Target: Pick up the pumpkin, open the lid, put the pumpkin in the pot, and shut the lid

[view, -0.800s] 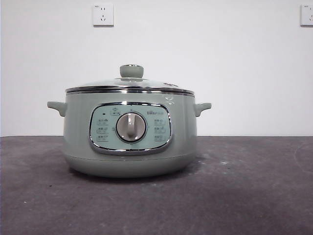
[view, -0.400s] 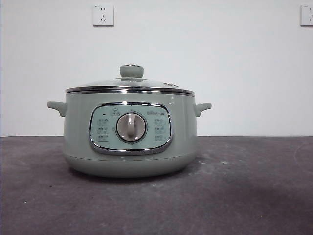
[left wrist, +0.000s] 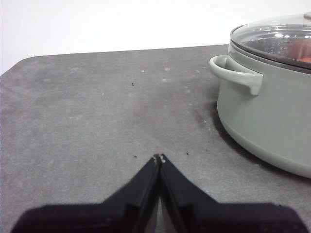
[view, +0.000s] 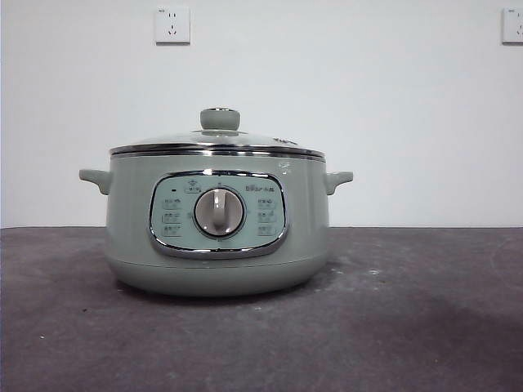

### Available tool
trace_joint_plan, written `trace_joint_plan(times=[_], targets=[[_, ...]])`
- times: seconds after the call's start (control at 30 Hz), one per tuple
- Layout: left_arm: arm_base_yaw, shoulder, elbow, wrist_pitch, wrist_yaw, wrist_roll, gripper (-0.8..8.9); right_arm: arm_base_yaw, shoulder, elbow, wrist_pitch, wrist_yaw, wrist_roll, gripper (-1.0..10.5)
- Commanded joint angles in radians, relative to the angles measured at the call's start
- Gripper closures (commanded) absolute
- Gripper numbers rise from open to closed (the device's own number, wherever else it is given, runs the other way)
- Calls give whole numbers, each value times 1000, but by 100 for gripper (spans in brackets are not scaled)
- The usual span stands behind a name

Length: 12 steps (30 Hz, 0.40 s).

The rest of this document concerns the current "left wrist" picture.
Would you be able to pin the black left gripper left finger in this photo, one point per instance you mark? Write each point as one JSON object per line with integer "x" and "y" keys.
{"x": 97, "y": 218}

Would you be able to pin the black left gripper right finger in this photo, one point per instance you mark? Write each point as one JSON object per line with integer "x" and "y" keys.
{"x": 230, "y": 218}

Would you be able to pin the glass lid with green knob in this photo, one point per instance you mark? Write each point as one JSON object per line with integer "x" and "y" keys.
{"x": 272, "y": 36}

